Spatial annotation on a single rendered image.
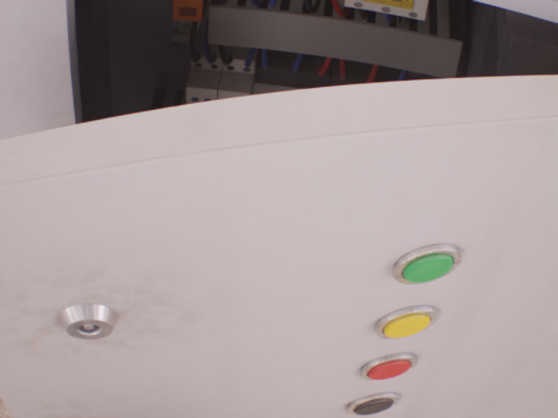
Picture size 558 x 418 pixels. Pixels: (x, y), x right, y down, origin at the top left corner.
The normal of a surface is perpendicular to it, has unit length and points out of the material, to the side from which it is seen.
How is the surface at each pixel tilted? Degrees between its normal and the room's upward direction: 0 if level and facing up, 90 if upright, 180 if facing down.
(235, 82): 0
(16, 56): 90
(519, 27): 0
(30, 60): 90
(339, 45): 90
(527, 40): 25
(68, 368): 90
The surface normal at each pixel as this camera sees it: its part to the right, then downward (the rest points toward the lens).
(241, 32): -0.12, 0.87
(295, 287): 0.18, 0.87
